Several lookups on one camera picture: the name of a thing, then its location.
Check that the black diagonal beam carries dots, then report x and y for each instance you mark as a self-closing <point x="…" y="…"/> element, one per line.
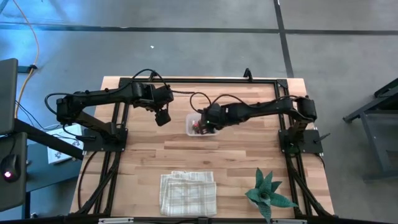
<point x="46" y="138"/>

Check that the black rail clamp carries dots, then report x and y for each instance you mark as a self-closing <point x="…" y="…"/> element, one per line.
<point x="202" y="220"/>

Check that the black computer mouse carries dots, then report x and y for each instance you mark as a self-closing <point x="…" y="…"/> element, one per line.
<point x="10" y="166"/>

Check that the black frame bracket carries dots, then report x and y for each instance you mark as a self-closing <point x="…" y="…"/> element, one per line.
<point x="247" y="73"/>
<point x="152" y="74"/>

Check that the clear plastic tupperware container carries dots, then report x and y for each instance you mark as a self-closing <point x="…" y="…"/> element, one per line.
<point x="190" y="130"/>

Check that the white cardboard box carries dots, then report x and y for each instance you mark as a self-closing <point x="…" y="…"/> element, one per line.
<point x="59" y="155"/>

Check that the green artificial potted plant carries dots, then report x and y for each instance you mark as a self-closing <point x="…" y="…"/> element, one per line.
<point x="265" y="194"/>

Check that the black metal rail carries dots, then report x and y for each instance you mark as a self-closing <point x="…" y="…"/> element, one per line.
<point x="46" y="221"/>

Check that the dark low table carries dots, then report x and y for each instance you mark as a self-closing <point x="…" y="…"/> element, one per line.
<point x="40" y="177"/>

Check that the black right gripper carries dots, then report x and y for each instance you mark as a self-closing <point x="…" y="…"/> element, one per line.
<point x="213" y="116"/>

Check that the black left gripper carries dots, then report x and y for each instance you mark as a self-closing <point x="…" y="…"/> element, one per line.
<point x="162" y="115"/>

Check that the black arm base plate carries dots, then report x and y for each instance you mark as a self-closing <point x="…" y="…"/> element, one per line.
<point x="314" y="145"/>
<point x="93" y="145"/>

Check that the dark grey monitor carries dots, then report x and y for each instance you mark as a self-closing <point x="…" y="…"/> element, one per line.
<point x="7" y="93"/>

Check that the black aluminium table frame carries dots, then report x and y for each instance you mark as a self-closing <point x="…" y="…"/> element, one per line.
<point x="217" y="81"/>

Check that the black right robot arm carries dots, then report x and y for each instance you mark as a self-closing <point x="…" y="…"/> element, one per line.
<point x="264" y="109"/>

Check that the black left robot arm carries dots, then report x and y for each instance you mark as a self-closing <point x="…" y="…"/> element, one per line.
<point x="99" y="96"/>

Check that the black power plug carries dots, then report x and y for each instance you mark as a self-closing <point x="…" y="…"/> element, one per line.
<point x="82" y="137"/>

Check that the grey metal bench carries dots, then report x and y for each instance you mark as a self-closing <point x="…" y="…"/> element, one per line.
<point x="371" y="140"/>

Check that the dark desk surface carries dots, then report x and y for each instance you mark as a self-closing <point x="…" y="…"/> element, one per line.
<point x="18" y="193"/>

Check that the folded white checked towel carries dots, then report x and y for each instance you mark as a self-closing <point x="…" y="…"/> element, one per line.
<point x="188" y="194"/>

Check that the silver rail bracket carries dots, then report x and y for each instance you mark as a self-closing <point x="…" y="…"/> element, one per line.
<point x="115" y="220"/>
<point x="289" y="221"/>

